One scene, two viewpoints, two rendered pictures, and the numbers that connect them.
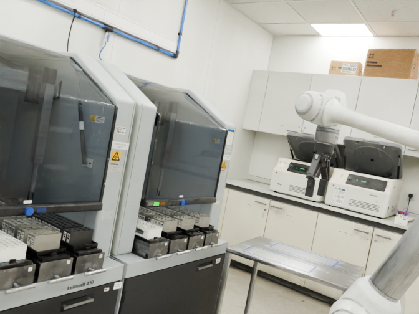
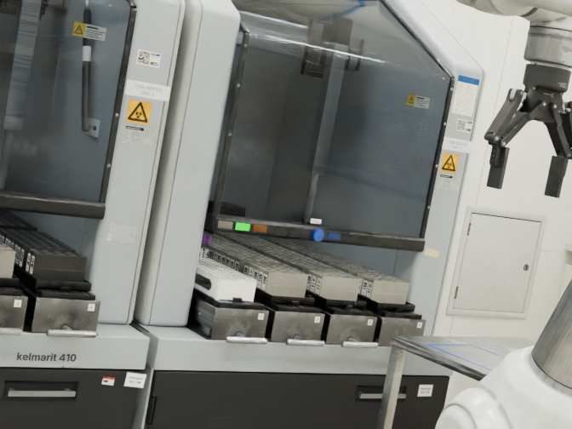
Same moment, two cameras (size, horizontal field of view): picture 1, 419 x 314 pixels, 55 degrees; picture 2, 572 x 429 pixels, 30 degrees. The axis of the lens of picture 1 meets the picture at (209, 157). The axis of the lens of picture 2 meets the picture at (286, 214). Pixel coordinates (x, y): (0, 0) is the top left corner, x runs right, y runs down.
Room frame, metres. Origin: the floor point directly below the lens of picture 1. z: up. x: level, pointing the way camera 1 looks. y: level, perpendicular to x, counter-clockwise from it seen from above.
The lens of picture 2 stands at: (-0.23, -0.78, 1.26)
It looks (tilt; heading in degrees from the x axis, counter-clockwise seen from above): 6 degrees down; 23
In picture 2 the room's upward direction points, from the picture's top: 10 degrees clockwise
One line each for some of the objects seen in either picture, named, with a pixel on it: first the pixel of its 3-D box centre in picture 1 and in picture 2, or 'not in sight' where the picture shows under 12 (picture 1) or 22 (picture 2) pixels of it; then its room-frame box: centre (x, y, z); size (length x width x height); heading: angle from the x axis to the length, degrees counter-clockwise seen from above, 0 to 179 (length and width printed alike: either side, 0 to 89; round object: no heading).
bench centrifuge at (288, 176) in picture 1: (310, 166); not in sight; (4.19, -1.06, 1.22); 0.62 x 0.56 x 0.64; 144
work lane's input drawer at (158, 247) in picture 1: (113, 228); (177, 286); (2.06, 0.42, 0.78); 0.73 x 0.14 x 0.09; 55
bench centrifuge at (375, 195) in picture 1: (367, 176); not in sight; (3.86, -1.54, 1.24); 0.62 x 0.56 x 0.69; 146
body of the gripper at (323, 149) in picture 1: (322, 154); (543, 94); (1.58, -0.44, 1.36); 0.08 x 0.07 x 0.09; 145
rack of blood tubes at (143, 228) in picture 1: (133, 226); (206, 277); (1.98, 0.31, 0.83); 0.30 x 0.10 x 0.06; 55
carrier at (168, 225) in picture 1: (168, 225); (284, 284); (2.05, 0.14, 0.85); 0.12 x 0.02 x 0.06; 146
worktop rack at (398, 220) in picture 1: (404, 220); not in sight; (3.46, -1.78, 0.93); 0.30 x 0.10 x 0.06; 139
